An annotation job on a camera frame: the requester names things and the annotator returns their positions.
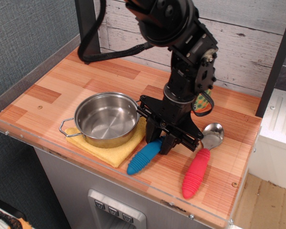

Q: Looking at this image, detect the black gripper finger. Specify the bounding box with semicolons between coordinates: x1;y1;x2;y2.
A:
145;120;163;143
160;134;181;155

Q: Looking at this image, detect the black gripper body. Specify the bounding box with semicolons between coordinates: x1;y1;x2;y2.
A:
137;85;204;151

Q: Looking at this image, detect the blue handled fork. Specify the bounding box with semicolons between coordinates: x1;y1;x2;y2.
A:
126;136;164;175

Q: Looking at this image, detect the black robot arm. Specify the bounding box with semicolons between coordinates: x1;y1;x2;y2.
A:
126;0;218;155

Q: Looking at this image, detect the peas and carrots can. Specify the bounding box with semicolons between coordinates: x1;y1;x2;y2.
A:
192;89;213;116

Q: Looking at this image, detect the stainless steel pot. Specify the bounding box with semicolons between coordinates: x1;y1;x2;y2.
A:
59;92;140;148

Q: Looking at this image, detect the yellow folded cloth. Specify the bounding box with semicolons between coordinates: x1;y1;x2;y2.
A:
66;117;146;168

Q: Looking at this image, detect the silver button panel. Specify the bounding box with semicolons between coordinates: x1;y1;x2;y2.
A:
88;189;147;229

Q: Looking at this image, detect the grey toy cabinet front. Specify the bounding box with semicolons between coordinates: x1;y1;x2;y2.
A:
33;146;229;229

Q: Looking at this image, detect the white toy sink unit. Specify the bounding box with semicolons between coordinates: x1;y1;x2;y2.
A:
248;89;286;188

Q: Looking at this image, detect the orange object bottom left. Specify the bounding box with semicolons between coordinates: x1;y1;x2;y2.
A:
18;218;34;229

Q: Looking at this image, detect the red handled spoon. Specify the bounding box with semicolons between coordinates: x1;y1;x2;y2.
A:
182;123;224;199

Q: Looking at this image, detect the black braided cable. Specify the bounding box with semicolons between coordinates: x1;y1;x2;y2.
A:
77;0;155;63

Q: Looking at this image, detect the black vertical post left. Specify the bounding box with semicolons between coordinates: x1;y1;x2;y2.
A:
75;0;106;64

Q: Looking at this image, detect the black vertical post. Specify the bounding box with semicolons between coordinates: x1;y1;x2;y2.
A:
75;0;106;64
255;29;286;118

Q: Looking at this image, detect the black vertical post right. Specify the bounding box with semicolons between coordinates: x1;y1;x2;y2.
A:
255;29;286;118

